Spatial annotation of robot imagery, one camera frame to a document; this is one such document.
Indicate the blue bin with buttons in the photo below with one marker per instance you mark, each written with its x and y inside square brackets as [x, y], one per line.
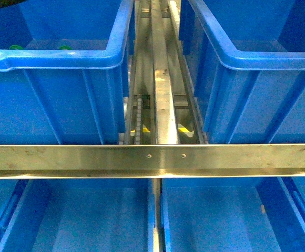
[52, 96]

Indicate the white roller track left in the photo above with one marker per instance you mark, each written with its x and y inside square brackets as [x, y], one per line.
[139, 121]

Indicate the white roller track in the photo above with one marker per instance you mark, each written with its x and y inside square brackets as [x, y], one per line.
[139, 121]
[175, 19]

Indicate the white roller track right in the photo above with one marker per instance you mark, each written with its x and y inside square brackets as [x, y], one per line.
[175, 19]

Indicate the empty blue target bin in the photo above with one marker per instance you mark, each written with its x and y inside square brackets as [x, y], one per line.
[247, 64]

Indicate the blue lower bin left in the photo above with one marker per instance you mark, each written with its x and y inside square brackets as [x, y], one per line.
[76, 215]

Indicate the blue lower bin right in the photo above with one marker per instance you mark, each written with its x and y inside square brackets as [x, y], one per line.
[234, 214]

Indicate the steel centre divider rail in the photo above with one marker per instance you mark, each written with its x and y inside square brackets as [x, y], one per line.
[165, 120]

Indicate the steel front shelf rail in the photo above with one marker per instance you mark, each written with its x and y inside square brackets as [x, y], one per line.
[150, 161]

